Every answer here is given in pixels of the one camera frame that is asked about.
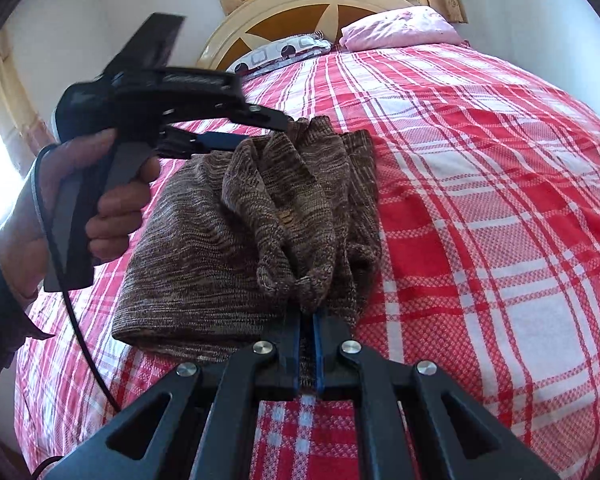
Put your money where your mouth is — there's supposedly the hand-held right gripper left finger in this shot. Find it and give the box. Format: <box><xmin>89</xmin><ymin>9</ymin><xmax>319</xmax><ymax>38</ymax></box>
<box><xmin>62</xmin><ymin>310</ymin><xmax>303</xmax><ymax>480</ymax></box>

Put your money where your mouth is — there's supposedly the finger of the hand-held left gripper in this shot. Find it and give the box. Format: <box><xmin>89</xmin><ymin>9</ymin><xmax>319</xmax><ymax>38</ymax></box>
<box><xmin>160</xmin><ymin>127</ymin><xmax>246</xmax><ymax>160</ymax></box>
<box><xmin>230</xmin><ymin>102</ymin><xmax>295</xmax><ymax>133</ymax></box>

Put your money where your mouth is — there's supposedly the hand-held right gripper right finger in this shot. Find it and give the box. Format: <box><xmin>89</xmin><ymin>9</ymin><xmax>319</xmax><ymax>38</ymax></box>
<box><xmin>311</xmin><ymin>312</ymin><xmax>561</xmax><ymax>480</ymax></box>

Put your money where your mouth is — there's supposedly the brown knitted sweater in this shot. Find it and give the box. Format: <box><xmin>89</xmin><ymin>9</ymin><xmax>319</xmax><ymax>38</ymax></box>
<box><xmin>111</xmin><ymin>116</ymin><xmax>383</xmax><ymax>391</ymax></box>

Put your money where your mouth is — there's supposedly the person's left forearm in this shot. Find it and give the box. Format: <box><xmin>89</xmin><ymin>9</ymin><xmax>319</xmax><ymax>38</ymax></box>
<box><xmin>0</xmin><ymin>225</ymin><xmax>56</xmax><ymax>411</ymax></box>

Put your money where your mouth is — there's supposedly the person's left hand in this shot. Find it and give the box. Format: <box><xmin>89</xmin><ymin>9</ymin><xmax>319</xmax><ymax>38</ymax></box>
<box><xmin>0</xmin><ymin>127</ymin><xmax>162</xmax><ymax>306</ymax></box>

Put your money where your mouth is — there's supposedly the white pillow with black circles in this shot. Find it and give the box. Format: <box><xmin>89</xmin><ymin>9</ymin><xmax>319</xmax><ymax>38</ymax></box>
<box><xmin>227</xmin><ymin>32</ymin><xmax>332</xmax><ymax>78</ymax></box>

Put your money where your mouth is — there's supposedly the cream and brown headboard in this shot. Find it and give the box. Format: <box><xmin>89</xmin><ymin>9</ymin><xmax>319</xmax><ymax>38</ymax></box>
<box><xmin>197</xmin><ymin>0</ymin><xmax>416</xmax><ymax>73</ymax></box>

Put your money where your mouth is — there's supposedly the pink pillow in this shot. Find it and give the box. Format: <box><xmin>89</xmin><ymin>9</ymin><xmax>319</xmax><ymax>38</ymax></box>
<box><xmin>339</xmin><ymin>6</ymin><xmax>465</xmax><ymax>51</ymax></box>

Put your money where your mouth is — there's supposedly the red plaid bed sheet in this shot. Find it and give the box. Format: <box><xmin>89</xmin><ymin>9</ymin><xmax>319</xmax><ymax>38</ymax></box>
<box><xmin>12</xmin><ymin>42</ymin><xmax>600</xmax><ymax>480</ymax></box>

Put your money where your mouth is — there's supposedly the light wooden frame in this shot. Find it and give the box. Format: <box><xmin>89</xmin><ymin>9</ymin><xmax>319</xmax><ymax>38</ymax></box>
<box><xmin>0</xmin><ymin>25</ymin><xmax>56</xmax><ymax>171</ymax></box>

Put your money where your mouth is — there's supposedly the black cable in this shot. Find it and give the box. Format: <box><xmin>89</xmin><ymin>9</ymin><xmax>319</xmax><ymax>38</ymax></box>
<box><xmin>27</xmin><ymin>145</ymin><xmax>123</xmax><ymax>480</ymax></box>

